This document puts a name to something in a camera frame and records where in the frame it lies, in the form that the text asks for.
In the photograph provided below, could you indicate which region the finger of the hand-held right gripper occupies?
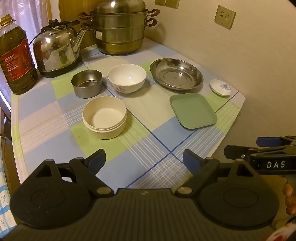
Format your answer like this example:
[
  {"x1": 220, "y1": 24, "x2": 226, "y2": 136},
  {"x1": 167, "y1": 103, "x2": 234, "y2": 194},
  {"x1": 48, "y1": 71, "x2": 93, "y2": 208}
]
[
  {"x1": 224, "y1": 145, "x2": 259, "y2": 161},
  {"x1": 257, "y1": 136, "x2": 296, "y2": 147}
]

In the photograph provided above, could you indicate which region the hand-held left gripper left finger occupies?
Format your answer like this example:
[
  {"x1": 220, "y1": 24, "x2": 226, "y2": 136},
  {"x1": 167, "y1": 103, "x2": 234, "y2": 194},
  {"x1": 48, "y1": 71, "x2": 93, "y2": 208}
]
[{"x1": 35, "y1": 149, "x2": 115, "y2": 197}]

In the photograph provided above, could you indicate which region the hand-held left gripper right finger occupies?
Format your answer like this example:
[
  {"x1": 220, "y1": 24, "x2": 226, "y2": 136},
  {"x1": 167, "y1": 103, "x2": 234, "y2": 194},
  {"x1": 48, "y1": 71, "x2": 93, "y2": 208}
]
[{"x1": 174, "y1": 149, "x2": 258, "y2": 197}]

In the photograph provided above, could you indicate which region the cream plastic bowl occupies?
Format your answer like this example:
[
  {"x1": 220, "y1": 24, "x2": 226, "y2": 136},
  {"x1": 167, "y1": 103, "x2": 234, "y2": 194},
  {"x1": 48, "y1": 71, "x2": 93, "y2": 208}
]
[{"x1": 82, "y1": 96, "x2": 128, "y2": 140}]

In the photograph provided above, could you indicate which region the green square plate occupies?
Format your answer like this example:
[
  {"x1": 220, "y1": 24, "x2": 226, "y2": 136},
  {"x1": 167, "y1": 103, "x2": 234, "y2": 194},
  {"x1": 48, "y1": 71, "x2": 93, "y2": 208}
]
[{"x1": 169, "y1": 93, "x2": 218, "y2": 130}]

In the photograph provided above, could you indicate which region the small white saucer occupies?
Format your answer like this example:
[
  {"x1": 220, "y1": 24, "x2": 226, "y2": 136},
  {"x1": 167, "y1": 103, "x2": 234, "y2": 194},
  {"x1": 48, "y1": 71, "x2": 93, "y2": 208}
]
[{"x1": 209, "y1": 79, "x2": 232, "y2": 98}]

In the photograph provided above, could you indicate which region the small stainless steel bowl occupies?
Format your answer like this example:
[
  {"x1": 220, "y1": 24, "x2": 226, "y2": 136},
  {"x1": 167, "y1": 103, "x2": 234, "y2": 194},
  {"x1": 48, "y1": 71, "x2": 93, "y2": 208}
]
[{"x1": 71, "y1": 70, "x2": 103, "y2": 99}]

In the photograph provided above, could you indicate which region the white floral ceramic bowl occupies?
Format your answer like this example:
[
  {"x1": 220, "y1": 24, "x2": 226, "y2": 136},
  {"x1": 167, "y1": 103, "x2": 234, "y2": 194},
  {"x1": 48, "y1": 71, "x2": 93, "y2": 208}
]
[{"x1": 107, "y1": 64, "x2": 147, "y2": 94}]

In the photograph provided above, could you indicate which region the round stainless steel plate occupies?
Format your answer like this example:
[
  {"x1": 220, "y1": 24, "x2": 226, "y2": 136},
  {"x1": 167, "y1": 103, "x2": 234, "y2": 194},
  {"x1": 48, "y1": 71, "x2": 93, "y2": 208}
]
[{"x1": 149, "y1": 58, "x2": 204, "y2": 90}]

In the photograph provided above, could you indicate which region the person's right hand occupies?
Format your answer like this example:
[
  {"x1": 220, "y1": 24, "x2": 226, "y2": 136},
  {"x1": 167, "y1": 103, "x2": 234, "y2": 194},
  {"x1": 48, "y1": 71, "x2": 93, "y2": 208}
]
[{"x1": 282, "y1": 181, "x2": 296, "y2": 216}]

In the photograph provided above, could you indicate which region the checked tablecloth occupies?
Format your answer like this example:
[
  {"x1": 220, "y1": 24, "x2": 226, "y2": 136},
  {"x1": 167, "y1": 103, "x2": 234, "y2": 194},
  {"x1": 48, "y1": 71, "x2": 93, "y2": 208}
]
[{"x1": 10, "y1": 38, "x2": 246, "y2": 193}]

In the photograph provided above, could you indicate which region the blue checked cloth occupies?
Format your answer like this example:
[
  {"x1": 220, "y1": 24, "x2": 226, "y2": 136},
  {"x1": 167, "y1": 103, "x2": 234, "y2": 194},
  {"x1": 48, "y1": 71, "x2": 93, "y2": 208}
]
[{"x1": 0, "y1": 162, "x2": 19, "y2": 232}]

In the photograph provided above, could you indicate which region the stainless steel kettle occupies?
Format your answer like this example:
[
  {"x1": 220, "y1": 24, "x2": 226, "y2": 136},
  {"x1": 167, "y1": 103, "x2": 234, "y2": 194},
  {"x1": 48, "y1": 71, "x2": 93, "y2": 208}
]
[{"x1": 29, "y1": 20, "x2": 93, "y2": 78}]

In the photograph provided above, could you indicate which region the stainless steel steamer pot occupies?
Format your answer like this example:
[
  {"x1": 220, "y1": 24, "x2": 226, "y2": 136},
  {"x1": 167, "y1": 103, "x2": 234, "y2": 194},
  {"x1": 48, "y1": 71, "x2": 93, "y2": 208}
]
[{"x1": 78, "y1": 0, "x2": 161, "y2": 55}]

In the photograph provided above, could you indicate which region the cooking oil bottle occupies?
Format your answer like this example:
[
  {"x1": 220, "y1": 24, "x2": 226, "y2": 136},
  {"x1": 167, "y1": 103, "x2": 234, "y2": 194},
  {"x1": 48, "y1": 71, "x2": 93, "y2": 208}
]
[{"x1": 0, "y1": 14, "x2": 38, "y2": 95}]

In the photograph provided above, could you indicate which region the brown wooden panel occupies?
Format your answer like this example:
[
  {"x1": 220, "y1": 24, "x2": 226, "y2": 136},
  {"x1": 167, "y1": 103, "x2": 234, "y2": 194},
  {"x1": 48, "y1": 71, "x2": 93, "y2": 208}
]
[{"x1": 58, "y1": 0, "x2": 100, "y2": 49}]

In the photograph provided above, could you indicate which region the pale lace curtain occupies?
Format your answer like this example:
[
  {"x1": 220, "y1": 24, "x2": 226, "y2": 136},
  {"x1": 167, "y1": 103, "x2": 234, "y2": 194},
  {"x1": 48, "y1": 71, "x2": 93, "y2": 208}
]
[{"x1": 0, "y1": 0, "x2": 60, "y2": 47}]

